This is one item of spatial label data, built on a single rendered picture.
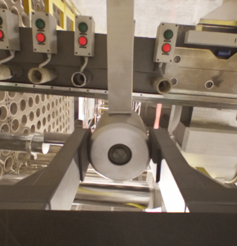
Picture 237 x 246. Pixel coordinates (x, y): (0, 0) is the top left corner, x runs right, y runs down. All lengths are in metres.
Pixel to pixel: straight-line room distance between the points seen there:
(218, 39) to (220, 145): 0.52
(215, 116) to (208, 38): 0.47
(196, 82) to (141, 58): 0.30
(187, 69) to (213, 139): 0.39
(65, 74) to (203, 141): 0.79
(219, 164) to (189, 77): 0.57
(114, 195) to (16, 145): 0.74
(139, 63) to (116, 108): 0.74
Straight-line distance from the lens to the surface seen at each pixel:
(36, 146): 1.29
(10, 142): 1.37
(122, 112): 0.15
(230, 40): 0.96
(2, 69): 0.89
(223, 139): 1.09
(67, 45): 0.92
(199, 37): 0.90
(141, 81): 0.92
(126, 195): 0.93
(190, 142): 1.02
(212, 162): 1.23
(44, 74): 0.80
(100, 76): 0.92
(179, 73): 0.96
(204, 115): 1.15
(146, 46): 0.90
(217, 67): 1.03
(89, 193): 0.94
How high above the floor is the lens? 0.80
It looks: 18 degrees up
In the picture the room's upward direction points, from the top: 175 degrees counter-clockwise
